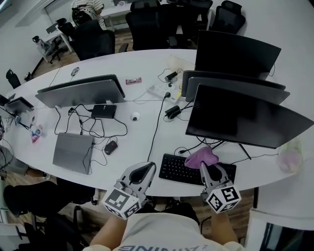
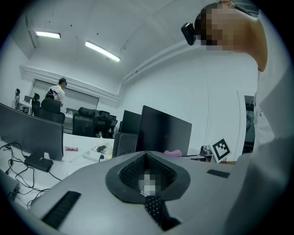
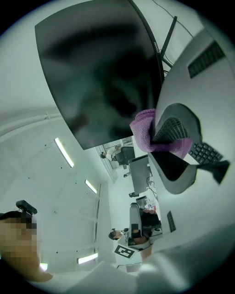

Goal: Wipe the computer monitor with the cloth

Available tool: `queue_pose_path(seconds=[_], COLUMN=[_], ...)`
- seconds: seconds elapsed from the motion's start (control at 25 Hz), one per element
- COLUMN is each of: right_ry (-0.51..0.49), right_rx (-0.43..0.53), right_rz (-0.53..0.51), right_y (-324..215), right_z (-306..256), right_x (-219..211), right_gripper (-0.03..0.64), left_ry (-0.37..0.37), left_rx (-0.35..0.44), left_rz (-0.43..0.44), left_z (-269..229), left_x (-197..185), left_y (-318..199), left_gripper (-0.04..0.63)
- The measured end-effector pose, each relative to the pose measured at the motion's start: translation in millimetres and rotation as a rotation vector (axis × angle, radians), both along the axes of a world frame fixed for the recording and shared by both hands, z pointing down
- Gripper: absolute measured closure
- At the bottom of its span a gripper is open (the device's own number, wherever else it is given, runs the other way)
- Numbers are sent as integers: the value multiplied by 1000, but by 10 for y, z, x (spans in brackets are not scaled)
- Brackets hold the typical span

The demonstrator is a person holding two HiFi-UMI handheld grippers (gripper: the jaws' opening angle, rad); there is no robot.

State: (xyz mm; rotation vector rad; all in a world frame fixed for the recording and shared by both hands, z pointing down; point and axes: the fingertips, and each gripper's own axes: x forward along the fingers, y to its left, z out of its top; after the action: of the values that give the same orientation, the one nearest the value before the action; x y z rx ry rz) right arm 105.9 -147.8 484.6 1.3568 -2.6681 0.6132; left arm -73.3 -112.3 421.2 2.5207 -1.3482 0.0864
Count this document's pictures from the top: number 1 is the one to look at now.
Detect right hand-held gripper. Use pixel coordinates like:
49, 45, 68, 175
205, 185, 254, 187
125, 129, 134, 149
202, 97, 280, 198
199, 162, 242, 214

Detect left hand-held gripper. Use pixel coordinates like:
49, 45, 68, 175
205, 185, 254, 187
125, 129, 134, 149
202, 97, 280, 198
102, 161, 157, 220

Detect purple cloth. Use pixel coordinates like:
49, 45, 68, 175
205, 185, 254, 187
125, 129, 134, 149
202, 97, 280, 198
184, 146, 220, 170

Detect person's right forearm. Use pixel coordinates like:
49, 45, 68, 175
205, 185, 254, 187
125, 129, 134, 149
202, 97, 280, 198
210, 211, 239, 245

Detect person's left forearm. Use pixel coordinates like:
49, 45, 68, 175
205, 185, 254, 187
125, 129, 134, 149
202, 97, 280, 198
89, 215, 128, 247

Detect grey monitor on left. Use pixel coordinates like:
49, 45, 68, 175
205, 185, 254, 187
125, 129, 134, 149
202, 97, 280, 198
35, 79, 126, 109

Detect black keyboard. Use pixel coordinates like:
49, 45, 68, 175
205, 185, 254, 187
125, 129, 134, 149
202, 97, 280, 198
158, 153, 237, 186

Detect black and red mouse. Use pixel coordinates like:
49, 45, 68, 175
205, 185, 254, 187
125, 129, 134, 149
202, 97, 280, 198
104, 140, 118, 156

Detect person's black shorts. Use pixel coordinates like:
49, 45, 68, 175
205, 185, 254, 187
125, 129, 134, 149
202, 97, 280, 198
133, 202, 201, 225

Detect person's white t-shirt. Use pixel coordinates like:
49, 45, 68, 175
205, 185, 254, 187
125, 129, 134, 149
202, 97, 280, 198
82, 212, 246, 251

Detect black power adapter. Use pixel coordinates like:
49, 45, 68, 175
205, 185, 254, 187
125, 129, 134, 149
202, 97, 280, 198
165, 105, 181, 120

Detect black docking station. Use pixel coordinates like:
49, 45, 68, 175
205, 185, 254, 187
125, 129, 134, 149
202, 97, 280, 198
90, 104, 117, 119

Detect clear plastic bag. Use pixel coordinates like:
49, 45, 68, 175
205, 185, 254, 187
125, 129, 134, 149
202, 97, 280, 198
276, 138, 304, 174

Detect white power strip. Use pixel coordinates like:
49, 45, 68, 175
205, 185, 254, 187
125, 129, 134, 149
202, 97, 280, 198
147, 82, 183, 103

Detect dark glass window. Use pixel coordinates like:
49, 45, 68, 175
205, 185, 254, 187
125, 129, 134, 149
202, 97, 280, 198
263, 222, 314, 251

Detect black office chair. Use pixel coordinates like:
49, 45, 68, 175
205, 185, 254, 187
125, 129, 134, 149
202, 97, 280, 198
161, 0, 197, 50
125, 0, 172, 51
73, 19, 116, 61
18, 205, 89, 251
193, 0, 213, 45
3, 180, 96, 218
56, 18, 76, 41
211, 0, 246, 35

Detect clear water bottle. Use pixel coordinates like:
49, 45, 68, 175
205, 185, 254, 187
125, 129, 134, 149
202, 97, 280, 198
31, 125, 48, 138

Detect translucent plastic bottle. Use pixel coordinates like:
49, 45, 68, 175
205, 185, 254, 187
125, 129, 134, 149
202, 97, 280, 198
168, 55, 197, 72

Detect grey laptop on stand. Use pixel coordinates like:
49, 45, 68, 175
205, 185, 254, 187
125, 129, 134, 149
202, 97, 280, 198
4, 96, 35, 115

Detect black laptop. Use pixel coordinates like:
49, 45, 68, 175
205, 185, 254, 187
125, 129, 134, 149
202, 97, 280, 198
0, 93, 16, 106

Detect black laptop cable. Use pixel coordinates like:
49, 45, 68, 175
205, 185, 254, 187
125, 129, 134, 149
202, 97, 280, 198
82, 117, 129, 175

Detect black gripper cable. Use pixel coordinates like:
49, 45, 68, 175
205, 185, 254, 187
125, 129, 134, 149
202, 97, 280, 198
200, 215, 212, 233

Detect thin black cable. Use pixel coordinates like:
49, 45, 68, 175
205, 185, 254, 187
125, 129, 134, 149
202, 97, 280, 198
219, 153, 280, 165

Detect long black power cable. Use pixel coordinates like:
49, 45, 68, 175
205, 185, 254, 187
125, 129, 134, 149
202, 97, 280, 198
147, 91, 172, 164

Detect black cable with connector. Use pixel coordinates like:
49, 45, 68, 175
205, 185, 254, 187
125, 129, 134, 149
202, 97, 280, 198
68, 104, 106, 138

